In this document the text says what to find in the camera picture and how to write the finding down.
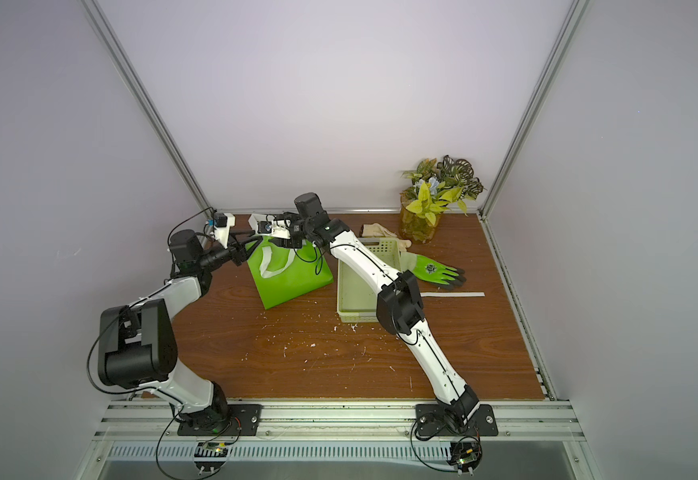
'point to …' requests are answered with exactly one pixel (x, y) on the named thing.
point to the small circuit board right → (465, 455)
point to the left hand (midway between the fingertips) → (258, 236)
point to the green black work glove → (430, 271)
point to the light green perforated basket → (356, 293)
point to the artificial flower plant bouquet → (437, 186)
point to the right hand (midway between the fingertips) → (273, 220)
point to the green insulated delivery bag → (283, 274)
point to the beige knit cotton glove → (377, 230)
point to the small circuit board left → (210, 456)
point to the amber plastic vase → (419, 228)
